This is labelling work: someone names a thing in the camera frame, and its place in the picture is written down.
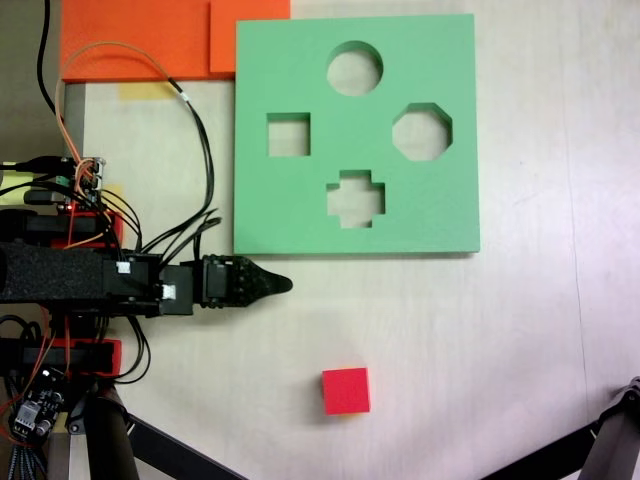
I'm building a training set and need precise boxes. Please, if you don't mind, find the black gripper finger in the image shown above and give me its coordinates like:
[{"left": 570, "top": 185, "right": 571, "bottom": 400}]
[{"left": 237, "top": 256, "right": 294, "bottom": 308}]

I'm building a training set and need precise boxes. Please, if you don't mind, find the red square block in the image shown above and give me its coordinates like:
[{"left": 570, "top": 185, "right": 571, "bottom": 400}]
[{"left": 320, "top": 366, "right": 373, "bottom": 417}]

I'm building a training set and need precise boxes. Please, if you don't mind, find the green shape sorting board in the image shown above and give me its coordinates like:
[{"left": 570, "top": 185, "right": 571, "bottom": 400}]
[{"left": 231, "top": 13, "right": 483, "bottom": 260}]

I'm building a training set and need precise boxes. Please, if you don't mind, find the red base clamp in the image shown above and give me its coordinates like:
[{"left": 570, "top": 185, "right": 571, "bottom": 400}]
[
  {"left": 48, "top": 336, "right": 124, "bottom": 378},
  {"left": 48, "top": 208, "right": 126, "bottom": 251}
]

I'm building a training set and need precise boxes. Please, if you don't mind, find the black tripod brace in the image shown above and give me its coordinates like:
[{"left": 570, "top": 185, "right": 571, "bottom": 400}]
[
  {"left": 123, "top": 412, "right": 254, "bottom": 480},
  {"left": 477, "top": 428, "right": 601, "bottom": 480}
]

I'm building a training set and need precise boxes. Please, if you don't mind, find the black tripod leg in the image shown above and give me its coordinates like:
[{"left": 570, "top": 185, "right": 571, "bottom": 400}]
[
  {"left": 582, "top": 374, "right": 640, "bottom": 480},
  {"left": 82, "top": 385, "right": 140, "bottom": 480}
]

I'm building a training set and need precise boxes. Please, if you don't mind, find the yellow tape strip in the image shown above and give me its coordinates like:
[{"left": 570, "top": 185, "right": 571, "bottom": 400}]
[{"left": 118, "top": 81, "right": 177, "bottom": 102}]

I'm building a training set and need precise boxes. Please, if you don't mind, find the black circuit board with capacitors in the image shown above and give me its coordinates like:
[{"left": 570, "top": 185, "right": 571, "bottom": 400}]
[{"left": 8, "top": 368, "right": 67, "bottom": 442}]

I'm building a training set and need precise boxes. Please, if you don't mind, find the pale yellow sticky note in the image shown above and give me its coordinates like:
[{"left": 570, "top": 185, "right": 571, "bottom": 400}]
[{"left": 0, "top": 169, "right": 32, "bottom": 206}]

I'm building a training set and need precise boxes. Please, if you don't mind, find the small orange flat plate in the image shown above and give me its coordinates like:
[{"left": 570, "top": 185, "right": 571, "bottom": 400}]
[{"left": 209, "top": 0, "right": 293, "bottom": 76}]

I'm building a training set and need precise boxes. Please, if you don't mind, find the black wrist wire bundle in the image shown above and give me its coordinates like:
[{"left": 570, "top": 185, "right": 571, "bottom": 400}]
[{"left": 133, "top": 206, "right": 225, "bottom": 257}]

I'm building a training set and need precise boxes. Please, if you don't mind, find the black looped wire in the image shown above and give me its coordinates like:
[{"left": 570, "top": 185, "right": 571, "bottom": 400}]
[{"left": 113, "top": 313, "right": 152, "bottom": 385}]

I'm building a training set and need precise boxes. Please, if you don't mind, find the black wire with white tag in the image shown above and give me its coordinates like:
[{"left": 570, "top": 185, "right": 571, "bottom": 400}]
[{"left": 168, "top": 77, "right": 217, "bottom": 254}]

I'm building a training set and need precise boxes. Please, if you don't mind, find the circuit board with orange wires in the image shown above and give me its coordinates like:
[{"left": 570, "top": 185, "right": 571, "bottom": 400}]
[{"left": 58, "top": 155, "right": 110, "bottom": 212}]

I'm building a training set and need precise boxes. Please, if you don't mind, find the grey metal bracket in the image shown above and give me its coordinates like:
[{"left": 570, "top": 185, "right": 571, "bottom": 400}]
[{"left": 61, "top": 81, "right": 87, "bottom": 157}]

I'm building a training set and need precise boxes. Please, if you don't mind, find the orange wire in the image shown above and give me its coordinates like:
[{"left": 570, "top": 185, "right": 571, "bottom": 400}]
[{"left": 53, "top": 41, "right": 176, "bottom": 176}]

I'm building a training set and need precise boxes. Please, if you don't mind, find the black power cable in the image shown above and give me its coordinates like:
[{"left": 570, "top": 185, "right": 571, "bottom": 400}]
[{"left": 36, "top": 0, "right": 60, "bottom": 117}]

